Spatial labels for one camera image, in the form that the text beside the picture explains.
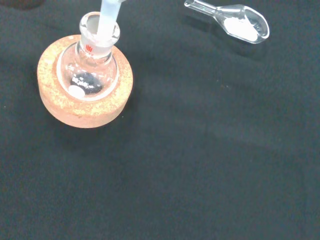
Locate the black bench cloth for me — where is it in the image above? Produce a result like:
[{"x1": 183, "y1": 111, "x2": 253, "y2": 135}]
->
[{"x1": 0, "y1": 0, "x2": 320, "y2": 240}]

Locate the cork ring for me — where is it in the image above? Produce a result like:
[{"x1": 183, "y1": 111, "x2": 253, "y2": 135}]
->
[{"x1": 36, "y1": 34, "x2": 134, "y2": 129}]

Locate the small glass round-bottom flask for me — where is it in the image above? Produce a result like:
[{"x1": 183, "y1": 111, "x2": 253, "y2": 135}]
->
[{"x1": 56, "y1": 11, "x2": 121, "y2": 102}]

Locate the glass weighing funnel with powder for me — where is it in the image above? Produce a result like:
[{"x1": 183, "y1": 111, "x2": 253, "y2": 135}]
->
[{"x1": 183, "y1": 0, "x2": 271, "y2": 45}]

